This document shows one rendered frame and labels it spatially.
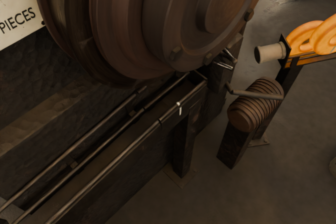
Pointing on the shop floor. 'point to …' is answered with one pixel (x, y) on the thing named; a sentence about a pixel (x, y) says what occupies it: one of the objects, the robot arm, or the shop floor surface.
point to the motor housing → (246, 120)
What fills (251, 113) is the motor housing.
